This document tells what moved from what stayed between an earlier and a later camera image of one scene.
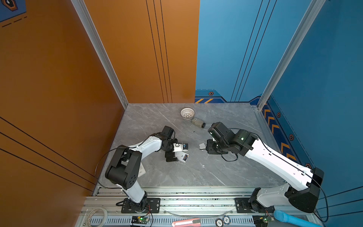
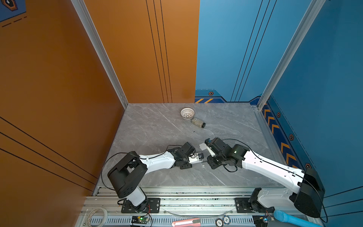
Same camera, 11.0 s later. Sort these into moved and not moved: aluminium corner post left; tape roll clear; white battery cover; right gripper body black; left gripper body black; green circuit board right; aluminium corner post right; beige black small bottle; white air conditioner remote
Moved: right gripper body black; white air conditioner remote; left gripper body black
Not moved: aluminium corner post right; white battery cover; beige black small bottle; green circuit board right; aluminium corner post left; tape roll clear
